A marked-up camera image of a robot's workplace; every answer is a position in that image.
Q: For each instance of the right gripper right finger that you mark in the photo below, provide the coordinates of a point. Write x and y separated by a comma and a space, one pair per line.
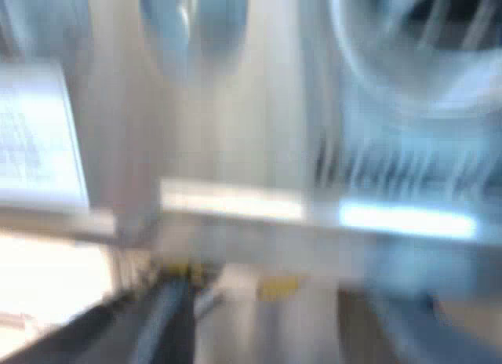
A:
451, 336

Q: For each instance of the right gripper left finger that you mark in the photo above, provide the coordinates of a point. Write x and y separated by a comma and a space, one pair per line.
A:
90, 336

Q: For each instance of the steel espresso machine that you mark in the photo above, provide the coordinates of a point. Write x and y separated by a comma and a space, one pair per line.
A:
259, 105

